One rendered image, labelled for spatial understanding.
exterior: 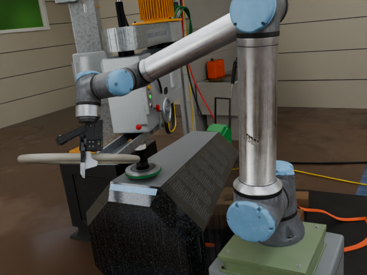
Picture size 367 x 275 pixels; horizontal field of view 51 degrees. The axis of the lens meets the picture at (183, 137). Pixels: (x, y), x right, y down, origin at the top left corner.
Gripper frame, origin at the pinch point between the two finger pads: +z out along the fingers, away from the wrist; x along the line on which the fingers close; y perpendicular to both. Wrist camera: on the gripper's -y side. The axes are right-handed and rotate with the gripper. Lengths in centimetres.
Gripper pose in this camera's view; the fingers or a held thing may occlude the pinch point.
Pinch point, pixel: (81, 174)
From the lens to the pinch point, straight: 141.7
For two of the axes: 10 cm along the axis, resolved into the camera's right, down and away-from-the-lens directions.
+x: -2.8, 1.0, 9.6
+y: 9.6, 0.1, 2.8
